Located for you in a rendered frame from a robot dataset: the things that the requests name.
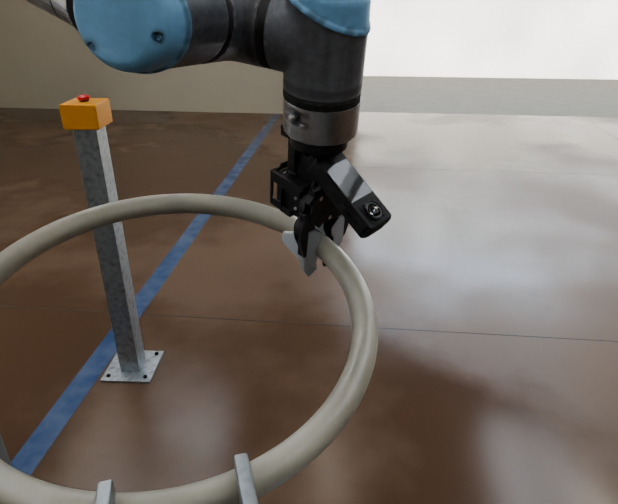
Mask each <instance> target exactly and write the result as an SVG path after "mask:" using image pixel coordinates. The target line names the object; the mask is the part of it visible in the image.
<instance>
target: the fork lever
mask: <svg viewBox="0 0 618 504"><path fill-rule="evenodd" d="M234 465H235V473H236V479H237V486H238V494H239V504H258V499H257V495H256V490H255V486H254V481H253V477H252V472H251V467H250V463H249V458H248V454H247V453H242V454H237V455H235V456H234ZM115 496H116V495H115V489H114V484H113V481H112V480H106V481H101V482H99V483H98V485H97V490H96V496H95V502H94V504H115Z"/></svg>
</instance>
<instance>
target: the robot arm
mask: <svg viewBox="0 0 618 504"><path fill-rule="evenodd" d="M26 1H28V2H30V3H32V4H33V5H35V6H37V7H39V8H41V9H43V10H44V11H46V12H48V13H50V14H52V15H54V16H55V17H57V18H59V19H61V20H63V21H64V22H66V23H68V24H70V25H72V26H73V27H74V28H75V29H76V30H77V31H78V32H79V33H80V35H81V37H82V39H83V41H84V43H85V44H86V45H87V47H88V48H89V49H90V51H91V52H92V53H93V54H94V55H95V56H96V57H97V58H98V59H99V60H101V61H102V62H103V63H105V64H106V65H108V66H110V67H112V68H114V69H117V70H120V71H124V72H131V73H139V74H152V73H158V72H162V71H164V70H167V69H171V68H177V67H184V66H191V65H198V64H208V63H215V62H222V61H234V62H240V63H244V64H249V65H254V66H258V67H263V68H268V69H273V70H276V71H282V72H283V97H284V99H283V124H281V135H283V136H284V137H286V138H288V160H287V161H284V162H282V163H280V166H279V167H276V168H274V169H272V170H270V203H271V204H272V205H274V206H275V207H277V208H278V209H280V211H281V212H283V213H284V214H286V215H287V216H289V217H291V216H293V215H295V216H296V217H298V218H297V220H296V221H295V224H294V230H293V231H284V232H283V233H282V241H283V243H284V244H285V245H286V247H287V248H288V249H289V250H290V251H291V252H292V253H293V254H294V255H295V256H296V257H297V258H298V260H299V264H300V267H301V269H302V271H303V272H304V273H305V274H306V275H307V276H310V275H311V274H312V273H313V272H314V271H315V270H316V269H317V266H316V261H317V258H318V257H317V256H316V253H315V251H316V247H317V245H318V244H319V242H320V241H321V236H322V233H324V234H325V235H326V236H328V237H329V238H330V239H331V240H332V241H334V242H335V243H336V244H337V245H338V246H340V244H341V241H342V239H343V235H345V233H346V230H347V227H348V223H349V224H350V225H351V227H352V228H353V229H354V231H355V232H356V233H357V234H358V236H359V237H360V238H367V237H369V236H370V235H372V234H374V233H375V232H377V231H378V230H380V229H381V228H382V227H383V226H384V225H386V224H387V223H388V222H389V221H390V219H391V213H390V212H389V211H388V209H387V208H386V207H385V206H384V204H383V203H382V202H381V201H380V199H379V198H378V197H377V196H376V194H375V193H374V192H373V191H372V189H371V188H370V187H369V185H368V184H367V183H366V182H365V180H364V179H363V178H362V177H361V175H360V174H359V173H358V172H357V170H356V169H355V168H354V167H353V165H352V164H351V163H350V162H349V160H348V159H347V158H346V157H345V155H344V154H343V153H342V152H343V151H344V150H345V149H346V148H347V146H348V142H349V141H350V140H351V139H353V138H354V137H355V136H356V134H357V131H358V123H359V114H360V106H361V91H362V83H363V74H364V66H365V57H366V49H367V40H368V34H369V32H370V30H371V23H370V10H371V0H26ZM285 167H287V168H286V169H283V168H285ZM281 169H283V170H281ZM280 170H281V171H280ZM274 182H275V183H277V198H275V197H273V193H274ZM315 228H316V229H318V230H319V231H321V232H322V233H321V232H319V231H318V230H316V229H315Z"/></svg>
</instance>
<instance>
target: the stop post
mask: <svg viewBox="0 0 618 504"><path fill-rule="evenodd" d="M59 110H60V115H61V119H62V124H63V128H64V129H65V130H73V135H74V140H75V145H76V150H77V155H78V160H79V165H80V170H81V175H82V180H83V185H84V190H85V195H86V200H87V205H88V209H89V208H92V207H95V206H99V205H103V204H106V203H110V202H115V201H118V196H117V190H116V184H115V178H114V172H113V167H112V161H111V155H110V149H109V143H108V137H107V132H106V125H108V124H109V123H111V122H112V121H113V120H112V113H111V107H110V101H109V99H108V98H90V99H89V100H78V99H77V98H74V99H71V100H69V101H67V102H64V103H62V104H60V105H59ZM93 235H94V240H95V245H96V250H97V255H98V260H99V265H100V270H101V275H102V280H103V285H104V290H105V295H106V300H107V305H108V310H109V315H110V320H111V325H112V330H113V335H114V340H115V345H116V350H117V353H116V355H115V356H114V358H113V360H112V361H111V363H110V365H109V366H108V368H107V370H106V371H105V373H104V375H103V377H102V378H101V380H100V381H101V382H118V383H150V382H151V380H152V378H153V376H154V373H155V371H156V369H157V367H158V365H159V363H160V361H161V358H162V356H163V354H164V351H147V350H144V347H143V341H142V336H141V330H140V324H139V318H138V312H137V306H136V301H135V295H134V289H133V283H132V277H131V271H130V266H129V260H128V254H127V248H126V242H125V236H124V231H123V225H122V221H121V222H117V223H113V224H109V225H106V226H103V227H100V228H96V229H94V230H93Z"/></svg>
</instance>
